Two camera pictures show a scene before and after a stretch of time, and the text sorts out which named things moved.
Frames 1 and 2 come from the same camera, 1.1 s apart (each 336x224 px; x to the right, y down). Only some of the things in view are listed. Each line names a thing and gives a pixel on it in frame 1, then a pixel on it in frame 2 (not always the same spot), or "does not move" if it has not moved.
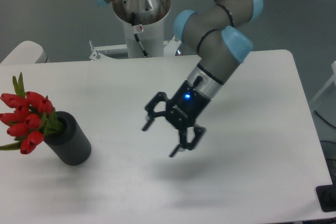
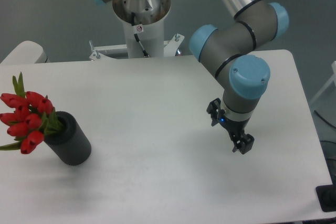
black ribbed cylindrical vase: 71,146 does not move
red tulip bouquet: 32,117 does not move
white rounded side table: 26,52 does not move
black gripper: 188,104 → 244,142
